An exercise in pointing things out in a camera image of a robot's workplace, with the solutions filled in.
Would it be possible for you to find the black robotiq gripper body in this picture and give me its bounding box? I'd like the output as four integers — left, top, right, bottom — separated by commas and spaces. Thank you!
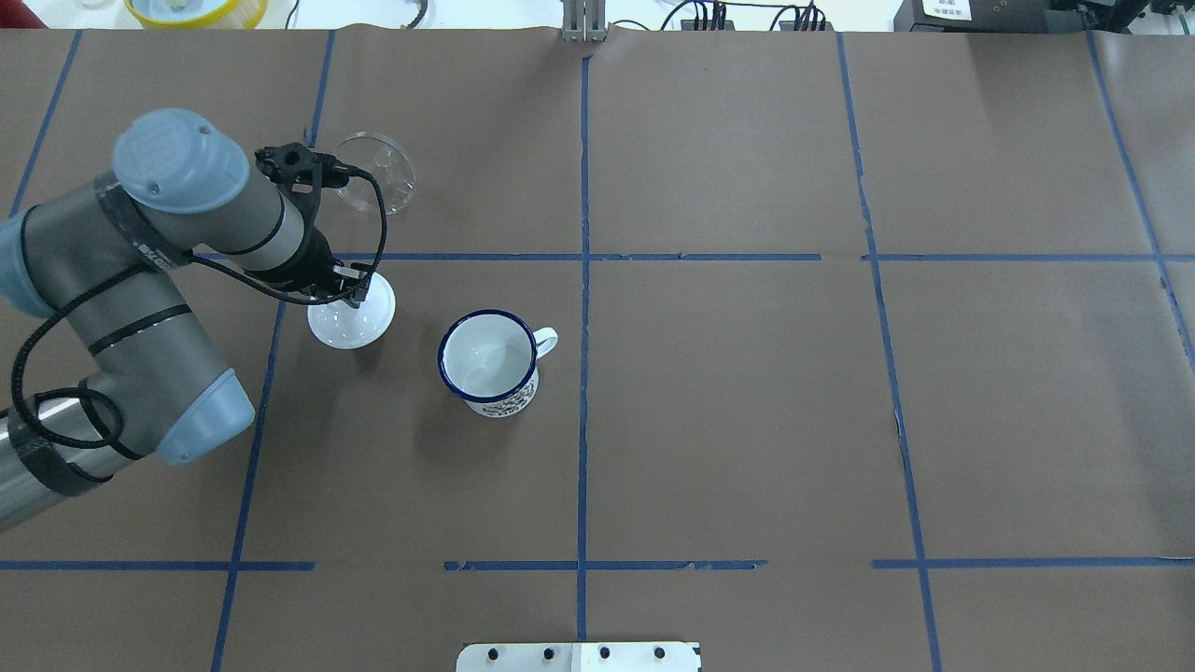
272, 225, 361, 303

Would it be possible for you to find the white round cup lid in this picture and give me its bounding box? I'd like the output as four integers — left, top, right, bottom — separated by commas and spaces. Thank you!
306, 273, 397, 350

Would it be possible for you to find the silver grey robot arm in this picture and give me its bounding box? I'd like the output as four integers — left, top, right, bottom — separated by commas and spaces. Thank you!
4, 109, 385, 530

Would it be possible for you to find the white enamel cup blue rim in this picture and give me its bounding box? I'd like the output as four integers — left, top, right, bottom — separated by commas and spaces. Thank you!
437, 308, 559, 419

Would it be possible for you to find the yellow tape roll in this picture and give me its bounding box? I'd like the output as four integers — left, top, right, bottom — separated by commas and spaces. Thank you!
123, 1, 269, 30

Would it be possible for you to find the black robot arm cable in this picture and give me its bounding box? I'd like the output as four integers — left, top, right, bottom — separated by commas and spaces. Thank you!
7, 163, 388, 468

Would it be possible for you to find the aluminium frame post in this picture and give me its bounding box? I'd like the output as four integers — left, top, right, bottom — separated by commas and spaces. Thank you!
560, 0, 609, 43

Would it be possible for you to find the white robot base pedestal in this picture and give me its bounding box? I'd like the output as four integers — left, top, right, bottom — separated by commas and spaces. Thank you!
456, 641, 703, 671

